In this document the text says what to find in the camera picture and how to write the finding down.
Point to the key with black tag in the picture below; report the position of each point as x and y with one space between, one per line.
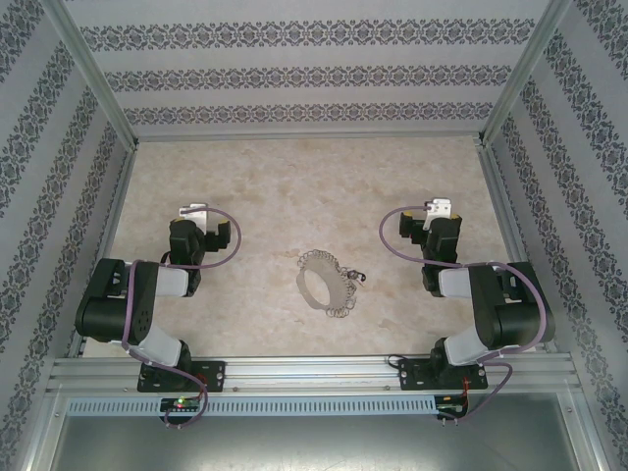
355 276

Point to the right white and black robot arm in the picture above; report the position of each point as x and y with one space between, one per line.
515 309

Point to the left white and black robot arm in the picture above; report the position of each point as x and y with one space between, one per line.
113 304

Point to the circuit board with green light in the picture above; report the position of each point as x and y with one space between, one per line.
179 404

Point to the small circuit board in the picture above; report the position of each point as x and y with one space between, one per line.
449 409

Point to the grey metal sheet panel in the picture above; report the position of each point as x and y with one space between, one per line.
314 446

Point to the aluminium side rail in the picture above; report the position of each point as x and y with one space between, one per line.
504 206
116 206

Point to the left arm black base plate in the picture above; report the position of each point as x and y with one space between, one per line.
216 375

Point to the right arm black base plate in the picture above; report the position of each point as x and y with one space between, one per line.
409 375

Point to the aluminium back wall bar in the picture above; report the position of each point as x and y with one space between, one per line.
309 136

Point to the aluminium frame post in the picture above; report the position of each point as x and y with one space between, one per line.
98 73
524 73

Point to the aluminium mounting rail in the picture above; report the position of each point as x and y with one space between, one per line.
314 375

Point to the aluminium front frame bar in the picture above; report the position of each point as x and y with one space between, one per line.
591 441
41 441

